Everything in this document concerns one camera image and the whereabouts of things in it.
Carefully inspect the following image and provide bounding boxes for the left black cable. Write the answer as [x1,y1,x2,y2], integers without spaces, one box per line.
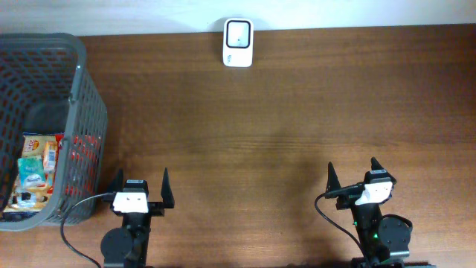
[59,191,116,268]

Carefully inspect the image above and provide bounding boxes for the yellow chip bag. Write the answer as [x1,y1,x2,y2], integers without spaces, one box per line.
[4,135,56,213]

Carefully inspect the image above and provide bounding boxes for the red snack bag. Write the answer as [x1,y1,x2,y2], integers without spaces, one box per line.
[51,133,102,197]

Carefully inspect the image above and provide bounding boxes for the teal tissue pack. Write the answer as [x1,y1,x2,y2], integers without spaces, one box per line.
[17,156,46,189]

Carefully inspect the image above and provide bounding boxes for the grey plastic basket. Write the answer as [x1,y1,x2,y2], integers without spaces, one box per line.
[1,33,108,232]

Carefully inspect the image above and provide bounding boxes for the small orange carton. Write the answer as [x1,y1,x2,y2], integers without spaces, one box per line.
[43,141,58,173]

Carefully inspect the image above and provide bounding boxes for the black cable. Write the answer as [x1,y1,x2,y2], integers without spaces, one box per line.
[314,189,373,268]
[59,191,116,268]

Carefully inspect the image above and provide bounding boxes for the right black cable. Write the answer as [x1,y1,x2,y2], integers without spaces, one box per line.
[314,189,373,268]

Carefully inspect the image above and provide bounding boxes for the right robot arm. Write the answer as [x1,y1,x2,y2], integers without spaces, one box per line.
[324,157,413,267]

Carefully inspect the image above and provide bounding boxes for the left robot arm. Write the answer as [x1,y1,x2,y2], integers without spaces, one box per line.
[100,170,175,267]

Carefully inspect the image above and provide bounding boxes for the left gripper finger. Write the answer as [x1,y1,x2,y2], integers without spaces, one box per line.
[161,168,175,208]
[106,169,123,193]

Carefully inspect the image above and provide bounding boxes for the white barcode scanner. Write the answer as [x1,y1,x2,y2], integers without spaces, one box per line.
[222,18,254,68]

